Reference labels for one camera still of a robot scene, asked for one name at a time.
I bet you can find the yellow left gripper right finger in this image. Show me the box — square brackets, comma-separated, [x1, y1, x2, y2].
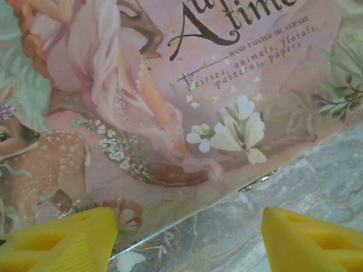
[260, 206, 363, 272]

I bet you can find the metal box hinge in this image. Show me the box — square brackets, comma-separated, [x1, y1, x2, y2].
[239, 169, 277, 193]

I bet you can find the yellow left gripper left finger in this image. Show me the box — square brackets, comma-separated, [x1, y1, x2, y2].
[0, 207, 119, 272]

